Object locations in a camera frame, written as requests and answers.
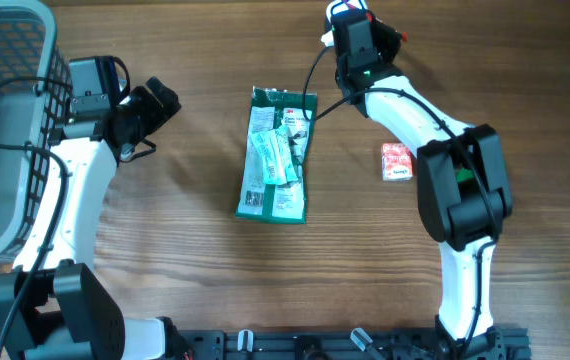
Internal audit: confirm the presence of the light green wipes pack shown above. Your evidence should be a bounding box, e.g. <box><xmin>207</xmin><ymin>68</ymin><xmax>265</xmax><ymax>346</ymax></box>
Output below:
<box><xmin>249</xmin><ymin>124</ymin><xmax>299</xmax><ymax>186</ymax></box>

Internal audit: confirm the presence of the green lid jar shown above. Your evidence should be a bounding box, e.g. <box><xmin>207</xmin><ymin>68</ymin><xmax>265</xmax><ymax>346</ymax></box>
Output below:
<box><xmin>456</xmin><ymin>168</ymin><xmax>474</xmax><ymax>183</ymax></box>

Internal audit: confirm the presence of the red toothpaste tube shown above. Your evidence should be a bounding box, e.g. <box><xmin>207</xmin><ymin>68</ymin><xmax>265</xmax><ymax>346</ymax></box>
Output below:
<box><xmin>343</xmin><ymin>0</ymin><xmax>408</xmax><ymax>44</ymax></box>

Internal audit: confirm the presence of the white barcode scanner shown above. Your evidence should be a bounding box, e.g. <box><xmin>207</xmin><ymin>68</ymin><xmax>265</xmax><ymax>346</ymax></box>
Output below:
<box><xmin>321</xmin><ymin>0</ymin><xmax>369</xmax><ymax>47</ymax></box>

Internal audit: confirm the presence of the green 3M gloves packet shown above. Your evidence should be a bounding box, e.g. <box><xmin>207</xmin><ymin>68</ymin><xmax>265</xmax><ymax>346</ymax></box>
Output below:
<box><xmin>236</xmin><ymin>87</ymin><xmax>317</xmax><ymax>224</ymax></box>

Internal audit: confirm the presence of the red tissue pack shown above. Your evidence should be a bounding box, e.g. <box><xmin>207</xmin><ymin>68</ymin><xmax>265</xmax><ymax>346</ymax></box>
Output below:
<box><xmin>381</xmin><ymin>143</ymin><xmax>413</xmax><ymax>181</ymax></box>

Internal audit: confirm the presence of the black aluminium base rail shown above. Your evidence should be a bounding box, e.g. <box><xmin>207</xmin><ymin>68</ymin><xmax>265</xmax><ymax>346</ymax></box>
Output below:
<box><xmin>179</xmin><ymin>327</ymin><xmax>532</xmax><ymax>360</ymax></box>

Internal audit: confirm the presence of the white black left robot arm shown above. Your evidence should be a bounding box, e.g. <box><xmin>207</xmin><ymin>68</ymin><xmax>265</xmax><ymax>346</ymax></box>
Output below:
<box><xmin>0</xmin><ymin>77</ymin><xmax>193</xmax><ymax>359</ymax></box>

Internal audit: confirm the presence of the grey plastic shopping basket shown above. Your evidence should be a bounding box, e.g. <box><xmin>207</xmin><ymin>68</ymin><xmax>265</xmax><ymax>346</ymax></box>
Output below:
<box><xmin>0</xmin><ymin>1</ymin><xmax>71</xmax><ymax>262</ymax></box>

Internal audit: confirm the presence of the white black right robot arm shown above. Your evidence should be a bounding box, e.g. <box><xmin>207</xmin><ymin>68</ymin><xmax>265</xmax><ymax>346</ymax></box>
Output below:
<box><xmin>324</xmin><ymin>9</ymin><xmax>513</xmax><ymax>359</ymax></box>

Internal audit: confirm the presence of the black right camera cable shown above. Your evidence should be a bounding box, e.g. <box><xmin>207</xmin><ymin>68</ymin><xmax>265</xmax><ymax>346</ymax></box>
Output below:
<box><xmin>301</xmin><ymin>44</ymin><xmax>499</xmax><ymax>360</ymax></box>

